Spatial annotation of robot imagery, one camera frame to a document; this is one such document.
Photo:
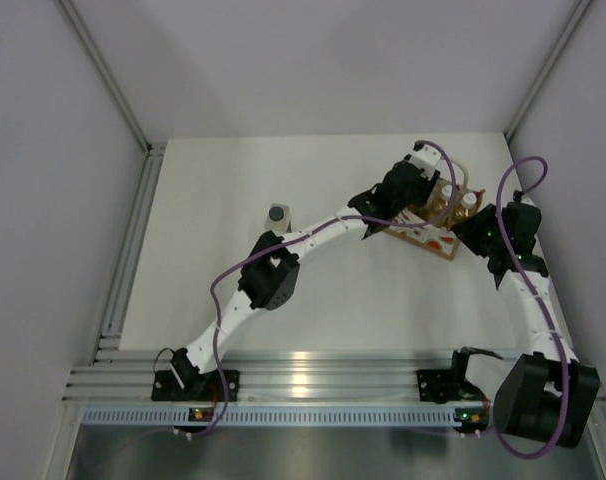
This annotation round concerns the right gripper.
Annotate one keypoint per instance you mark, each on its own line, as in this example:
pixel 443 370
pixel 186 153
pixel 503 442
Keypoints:
pixel 465 231

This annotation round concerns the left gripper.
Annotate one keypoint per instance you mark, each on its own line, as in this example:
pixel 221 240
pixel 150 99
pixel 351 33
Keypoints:
pixel 425 188

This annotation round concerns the white cap amber bottle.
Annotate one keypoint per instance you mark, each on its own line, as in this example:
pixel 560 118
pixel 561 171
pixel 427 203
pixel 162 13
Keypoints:
pixel 466 208
pixel 441 205

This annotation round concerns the canvas bag with watermelon print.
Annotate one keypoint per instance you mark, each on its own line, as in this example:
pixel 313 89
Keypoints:
pixel 439 238

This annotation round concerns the grey cap clear bottle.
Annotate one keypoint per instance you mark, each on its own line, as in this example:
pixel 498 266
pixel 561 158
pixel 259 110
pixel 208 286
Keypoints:
pixel 278 219

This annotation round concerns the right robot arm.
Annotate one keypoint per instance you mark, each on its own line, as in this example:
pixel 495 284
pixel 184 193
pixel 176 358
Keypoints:
pixel 548 393

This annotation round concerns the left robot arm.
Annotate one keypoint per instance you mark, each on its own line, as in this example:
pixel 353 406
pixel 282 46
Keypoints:
pixel 266 280

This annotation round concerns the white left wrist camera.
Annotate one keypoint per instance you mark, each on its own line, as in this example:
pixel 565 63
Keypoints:
pixel 425 157

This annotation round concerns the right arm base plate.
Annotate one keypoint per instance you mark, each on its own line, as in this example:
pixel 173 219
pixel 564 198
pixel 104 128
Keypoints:
pixel 441 386

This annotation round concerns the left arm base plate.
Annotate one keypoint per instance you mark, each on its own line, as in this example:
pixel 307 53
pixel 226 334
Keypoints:
pixel 206 388

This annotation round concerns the aluminium rail frame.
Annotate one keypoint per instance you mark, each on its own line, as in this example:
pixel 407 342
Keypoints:
pixel 364 317

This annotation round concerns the grey slotted cable duct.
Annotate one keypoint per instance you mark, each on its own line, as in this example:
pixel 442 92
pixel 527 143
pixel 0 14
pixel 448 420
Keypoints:
pixel 431 417

